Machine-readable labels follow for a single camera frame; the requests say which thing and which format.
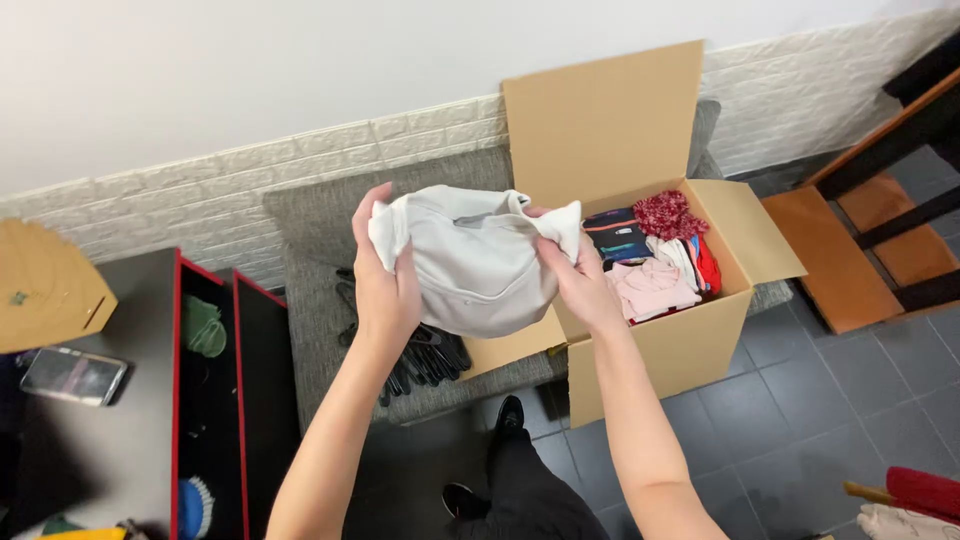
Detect person's left hand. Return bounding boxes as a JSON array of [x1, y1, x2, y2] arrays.
[[351, 182, 423, 346]]

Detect person's right hand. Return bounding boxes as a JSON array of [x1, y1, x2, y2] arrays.
[[524, 206, 628, 339]]

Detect white garment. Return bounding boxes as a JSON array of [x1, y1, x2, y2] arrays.
[[366, 184, 585, 340], [645, 235, 702, 294]]

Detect grey fabric sofa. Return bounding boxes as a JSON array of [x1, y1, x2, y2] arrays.
[[261, 99, 796, 430]]

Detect pile of black hangers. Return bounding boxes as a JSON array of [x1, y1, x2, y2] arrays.
[[334, 266, 474, 408]]

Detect green cloth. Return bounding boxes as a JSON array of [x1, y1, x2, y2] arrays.
[[181, 293, 228, 360]]

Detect person's black shoe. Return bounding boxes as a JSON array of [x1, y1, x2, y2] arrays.
[[493, 394, 527, 445], [441, 482, 494, 522]]

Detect open cardboard box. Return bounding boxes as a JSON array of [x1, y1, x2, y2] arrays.
[[460, 39, 808, 429]]

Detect dark striped folded garment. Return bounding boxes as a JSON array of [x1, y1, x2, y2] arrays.
[[582, 207, 655, 264]]

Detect pink folded garment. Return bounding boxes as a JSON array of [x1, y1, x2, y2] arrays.
[[604, 257, 703, 325]]

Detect red and white knit hat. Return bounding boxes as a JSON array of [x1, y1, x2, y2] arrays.
[[633, 189, 711, 242]]

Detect black cabinet with red trim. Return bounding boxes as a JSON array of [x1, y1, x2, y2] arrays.
[[0, 246, 303, 540]]

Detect white folded garment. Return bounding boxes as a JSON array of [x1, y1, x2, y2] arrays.
[[645, 235, 702, 294]]

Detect person's black trousers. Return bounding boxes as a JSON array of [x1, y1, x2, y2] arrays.
[[450, 427, 613, 540]]

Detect brown cardboard piece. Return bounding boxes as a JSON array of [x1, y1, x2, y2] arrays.
[[0, 217, 120, 356]]

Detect smartphone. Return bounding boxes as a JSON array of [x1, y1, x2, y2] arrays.
[[18, 345, 130, 408]]

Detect blue and white brush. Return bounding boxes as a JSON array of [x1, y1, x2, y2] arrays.
[[177, 475, 217, 540]]

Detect red folded garment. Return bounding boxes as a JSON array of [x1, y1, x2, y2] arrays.
[[690, 234, 723, 298]]

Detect yellow object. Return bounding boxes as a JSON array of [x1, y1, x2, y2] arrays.
[[36, 526, 130, 540]]

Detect wooden stick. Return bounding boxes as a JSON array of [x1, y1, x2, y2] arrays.
[[843, 480, 898, 508]]

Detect cream cloth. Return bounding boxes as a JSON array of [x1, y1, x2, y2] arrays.
[[856, 503, 960, 540]]

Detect red cloth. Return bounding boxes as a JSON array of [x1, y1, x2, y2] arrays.
[[885, 465, 960, 526]]

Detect wooden bench with black frame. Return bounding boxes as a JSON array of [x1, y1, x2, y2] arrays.
[[759, 30, 960, 336]]

